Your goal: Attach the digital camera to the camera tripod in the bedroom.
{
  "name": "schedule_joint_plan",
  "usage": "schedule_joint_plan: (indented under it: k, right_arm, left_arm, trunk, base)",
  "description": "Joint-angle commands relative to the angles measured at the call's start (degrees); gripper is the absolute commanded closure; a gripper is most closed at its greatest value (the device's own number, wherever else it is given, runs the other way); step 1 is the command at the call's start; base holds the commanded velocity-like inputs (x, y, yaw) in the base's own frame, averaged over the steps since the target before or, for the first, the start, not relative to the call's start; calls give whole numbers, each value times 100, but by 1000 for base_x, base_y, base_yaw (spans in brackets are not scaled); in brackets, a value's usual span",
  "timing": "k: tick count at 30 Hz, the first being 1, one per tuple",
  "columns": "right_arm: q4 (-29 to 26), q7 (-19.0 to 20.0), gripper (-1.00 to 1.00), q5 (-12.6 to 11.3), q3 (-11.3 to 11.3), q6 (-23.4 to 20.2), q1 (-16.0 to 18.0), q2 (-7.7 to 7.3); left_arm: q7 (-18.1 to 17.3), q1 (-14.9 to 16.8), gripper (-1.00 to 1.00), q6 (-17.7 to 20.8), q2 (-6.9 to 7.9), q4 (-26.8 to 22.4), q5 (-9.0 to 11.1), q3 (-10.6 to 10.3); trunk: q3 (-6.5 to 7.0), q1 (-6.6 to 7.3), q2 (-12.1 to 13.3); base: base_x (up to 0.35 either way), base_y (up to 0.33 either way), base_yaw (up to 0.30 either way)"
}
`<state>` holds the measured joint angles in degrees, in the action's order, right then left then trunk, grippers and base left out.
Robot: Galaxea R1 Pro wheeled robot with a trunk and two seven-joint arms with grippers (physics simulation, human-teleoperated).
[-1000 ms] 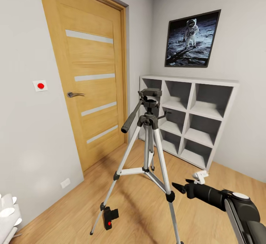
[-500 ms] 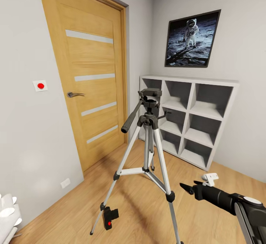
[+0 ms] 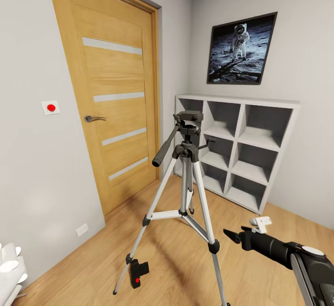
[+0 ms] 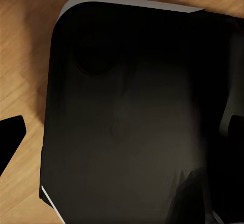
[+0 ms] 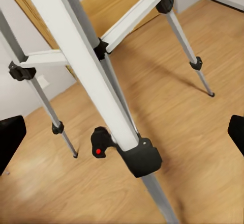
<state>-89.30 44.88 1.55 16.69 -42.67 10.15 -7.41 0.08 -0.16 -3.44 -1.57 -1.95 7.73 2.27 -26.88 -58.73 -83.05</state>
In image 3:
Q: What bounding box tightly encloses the digital camera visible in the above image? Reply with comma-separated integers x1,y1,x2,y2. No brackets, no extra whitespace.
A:
130,259,149,289

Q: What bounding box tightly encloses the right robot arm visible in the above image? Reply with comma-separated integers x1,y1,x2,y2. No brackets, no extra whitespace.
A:
223,217,334,306

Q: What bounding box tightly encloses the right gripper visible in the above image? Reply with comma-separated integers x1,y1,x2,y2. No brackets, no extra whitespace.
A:
223,226,277,261

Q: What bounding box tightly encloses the camera tripod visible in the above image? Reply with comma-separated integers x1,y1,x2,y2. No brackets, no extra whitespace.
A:
113,110,231,306

